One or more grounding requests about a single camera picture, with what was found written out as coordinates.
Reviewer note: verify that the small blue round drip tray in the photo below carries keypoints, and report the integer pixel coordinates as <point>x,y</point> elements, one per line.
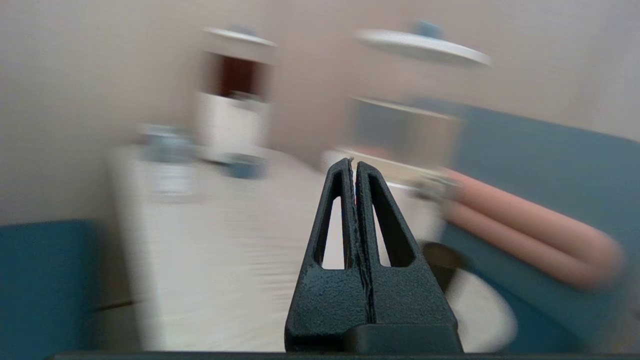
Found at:
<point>245,166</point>

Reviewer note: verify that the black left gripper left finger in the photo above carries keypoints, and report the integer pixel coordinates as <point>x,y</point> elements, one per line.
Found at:
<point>325,300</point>

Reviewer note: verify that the pink bolster cushion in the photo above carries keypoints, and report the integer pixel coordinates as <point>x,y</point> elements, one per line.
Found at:
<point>530,235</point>

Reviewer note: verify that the clear plastic bottle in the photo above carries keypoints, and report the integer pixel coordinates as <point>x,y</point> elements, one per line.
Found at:
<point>172,182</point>

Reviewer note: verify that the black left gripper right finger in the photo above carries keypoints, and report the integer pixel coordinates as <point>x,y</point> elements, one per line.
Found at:
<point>405,295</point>

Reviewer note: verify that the dark drink dispenser white base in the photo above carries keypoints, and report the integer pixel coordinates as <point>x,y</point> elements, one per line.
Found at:
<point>235,120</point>

